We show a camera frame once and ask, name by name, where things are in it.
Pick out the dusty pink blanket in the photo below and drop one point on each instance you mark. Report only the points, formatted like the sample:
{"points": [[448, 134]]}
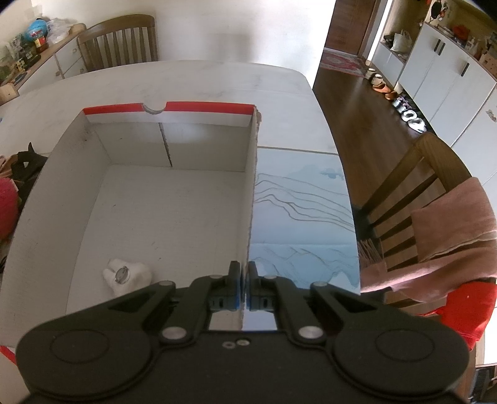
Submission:
{"points": [[458, 217]]}

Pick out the wooden top sideboard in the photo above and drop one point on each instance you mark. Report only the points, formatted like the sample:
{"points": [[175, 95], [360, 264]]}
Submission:
{"points": [[46, 66]]}

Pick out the blue printed table mat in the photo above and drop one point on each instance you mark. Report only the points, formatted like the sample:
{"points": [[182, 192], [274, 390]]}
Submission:
{"points": [[303, 217]]}

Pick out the brown wooden door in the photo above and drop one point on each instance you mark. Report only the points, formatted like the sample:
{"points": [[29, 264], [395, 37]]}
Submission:
{"points": [[349, 23]]}

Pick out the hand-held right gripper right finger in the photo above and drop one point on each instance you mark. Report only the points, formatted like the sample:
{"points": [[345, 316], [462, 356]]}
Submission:
{"points": [[253, 289]]}

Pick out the wooden slat-back chair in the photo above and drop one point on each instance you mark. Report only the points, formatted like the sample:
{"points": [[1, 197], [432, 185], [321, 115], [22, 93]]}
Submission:
{"points": [[442, 153], [116, 25]]}

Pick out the patterned red rug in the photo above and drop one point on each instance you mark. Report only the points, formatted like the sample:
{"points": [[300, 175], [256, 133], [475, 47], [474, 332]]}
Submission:
{"points": [[341, 62]]}

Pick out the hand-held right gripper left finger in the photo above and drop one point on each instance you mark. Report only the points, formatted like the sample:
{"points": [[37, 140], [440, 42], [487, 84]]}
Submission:
{"points": [[236, 289]]}

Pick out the blue globe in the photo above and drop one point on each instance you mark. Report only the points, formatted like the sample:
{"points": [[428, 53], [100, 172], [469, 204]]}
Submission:
{"points": [[37, 28]]}

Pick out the pink plush toy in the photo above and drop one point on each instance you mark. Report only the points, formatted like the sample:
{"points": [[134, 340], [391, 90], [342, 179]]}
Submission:
{"points": [[6, 209]]}

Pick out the red cloth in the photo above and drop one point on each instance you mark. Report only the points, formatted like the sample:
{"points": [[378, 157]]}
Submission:
{"points": [[470, 307]]}

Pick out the small white plush toy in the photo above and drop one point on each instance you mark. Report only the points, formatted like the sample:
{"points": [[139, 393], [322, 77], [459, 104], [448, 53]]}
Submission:
{"points": [[136, 276]]}

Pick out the clear plastic bag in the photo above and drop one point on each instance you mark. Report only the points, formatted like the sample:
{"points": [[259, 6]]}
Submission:
{"points": [[58, 31]]}

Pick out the black glove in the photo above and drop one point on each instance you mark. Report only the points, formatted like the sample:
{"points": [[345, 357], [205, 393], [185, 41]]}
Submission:
{"points": [[25, 167]]}

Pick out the red and white cardboard box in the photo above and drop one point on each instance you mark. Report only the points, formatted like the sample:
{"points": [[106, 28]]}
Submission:
{"points": [[174, 202]]}

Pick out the white tote bag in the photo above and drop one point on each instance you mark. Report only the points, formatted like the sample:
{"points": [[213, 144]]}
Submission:
{"points": [[400, 42]]}

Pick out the row of shoes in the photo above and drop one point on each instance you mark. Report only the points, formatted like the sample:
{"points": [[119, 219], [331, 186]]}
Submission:
{"points": [[413, 120]]}

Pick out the small cardboard box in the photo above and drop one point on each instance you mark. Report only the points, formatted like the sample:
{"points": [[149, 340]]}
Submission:
{"points": [[7, 95]]}

